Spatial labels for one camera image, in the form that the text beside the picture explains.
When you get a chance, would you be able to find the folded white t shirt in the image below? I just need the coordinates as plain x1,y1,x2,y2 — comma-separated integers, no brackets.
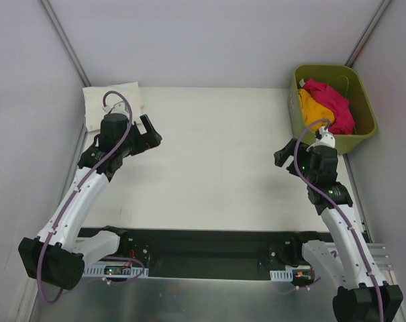
83,82,144,132

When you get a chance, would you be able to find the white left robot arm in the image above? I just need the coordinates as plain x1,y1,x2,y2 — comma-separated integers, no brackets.
18,113,162,290

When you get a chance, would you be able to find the olive green plastic bin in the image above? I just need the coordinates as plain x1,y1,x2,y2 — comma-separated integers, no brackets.
288,64,378,154

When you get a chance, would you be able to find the yellow t shirt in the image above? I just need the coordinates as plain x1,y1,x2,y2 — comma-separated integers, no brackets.
298,89,335,125

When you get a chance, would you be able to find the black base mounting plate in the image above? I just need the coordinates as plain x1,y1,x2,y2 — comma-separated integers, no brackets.
78,227,327,279

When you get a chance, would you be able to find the magenta t shirt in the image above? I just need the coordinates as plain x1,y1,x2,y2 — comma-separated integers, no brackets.
302,78,355,135

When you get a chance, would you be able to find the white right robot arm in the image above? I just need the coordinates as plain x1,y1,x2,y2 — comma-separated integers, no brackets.
274,139,403,321

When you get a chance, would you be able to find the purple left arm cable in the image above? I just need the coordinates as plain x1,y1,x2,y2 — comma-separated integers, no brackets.
36,91,146,305

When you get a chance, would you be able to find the aluminium extrusion rail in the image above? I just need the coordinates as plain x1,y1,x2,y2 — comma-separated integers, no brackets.
326,242,393,271

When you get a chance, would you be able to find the white cable duct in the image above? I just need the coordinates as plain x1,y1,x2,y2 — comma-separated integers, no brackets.
83,264,149,279
270,269,293,282

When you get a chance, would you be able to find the right white cable duct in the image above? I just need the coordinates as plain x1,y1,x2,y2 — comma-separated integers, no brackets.
270,269,293,282

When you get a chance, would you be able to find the left white cable duct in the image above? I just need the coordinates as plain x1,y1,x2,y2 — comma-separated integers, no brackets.
83,264,149,279

